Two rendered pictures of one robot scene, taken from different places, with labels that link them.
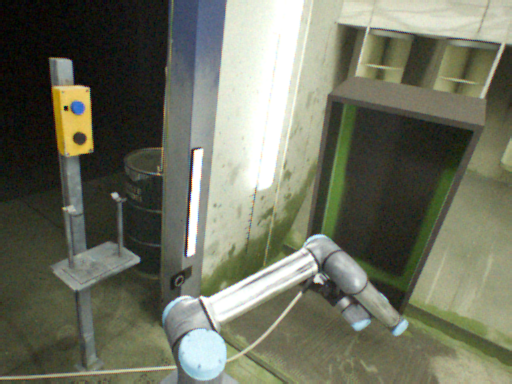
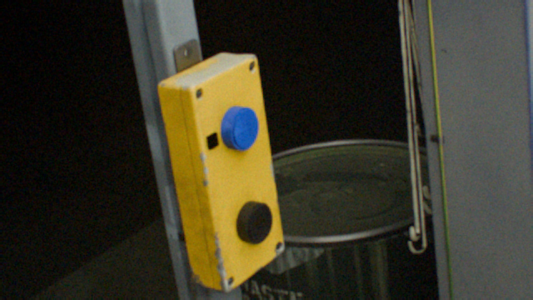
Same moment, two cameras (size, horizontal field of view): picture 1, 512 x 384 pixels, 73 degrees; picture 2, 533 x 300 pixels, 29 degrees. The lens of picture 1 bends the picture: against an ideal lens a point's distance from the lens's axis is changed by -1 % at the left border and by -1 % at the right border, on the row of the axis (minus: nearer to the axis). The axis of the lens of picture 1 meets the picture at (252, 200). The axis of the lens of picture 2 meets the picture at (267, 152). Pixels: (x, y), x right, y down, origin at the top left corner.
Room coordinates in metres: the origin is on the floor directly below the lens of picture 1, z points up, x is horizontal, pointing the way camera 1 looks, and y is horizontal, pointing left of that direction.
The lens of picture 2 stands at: (0.21, 0.51, 1.88)
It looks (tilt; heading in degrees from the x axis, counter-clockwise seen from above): 22 degrees down; 9
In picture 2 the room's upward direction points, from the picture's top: 8 degrees counter-clockwise
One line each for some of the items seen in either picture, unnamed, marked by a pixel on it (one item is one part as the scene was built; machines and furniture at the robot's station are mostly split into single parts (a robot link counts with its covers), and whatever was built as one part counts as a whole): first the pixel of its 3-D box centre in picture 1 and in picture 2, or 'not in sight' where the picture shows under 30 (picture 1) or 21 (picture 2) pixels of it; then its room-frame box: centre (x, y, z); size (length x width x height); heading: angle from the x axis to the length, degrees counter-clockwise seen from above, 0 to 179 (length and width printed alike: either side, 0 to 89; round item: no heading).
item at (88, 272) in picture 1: (96, 233); not in sight; (1.27, 0.64, 0.95); 0.26 x 0.15 x 0.32; 148
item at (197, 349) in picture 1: (200, 362); not in sight; (0.80, 0.09, 0.83); 0.17 x 0.15 x 0.18; 30
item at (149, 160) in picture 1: (164, 162); (337, 191); (2.47, 0.70, 0.86); 0.54 x 0.54 x 0.01
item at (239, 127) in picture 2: (77, 107); (239, 127); (1.30, 0.70, 1.48); 0.05 x 0.02 x 0.05; 148
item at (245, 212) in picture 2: (79, 138); (254, 222); (1.30, 0.70, 1.36); 0.05 x 0.02 x 0.05; 148
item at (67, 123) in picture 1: (73, 121); (223, 172); (1.32, 0.73, 1.42); 0.12 x 0.06 x 0.26; 148
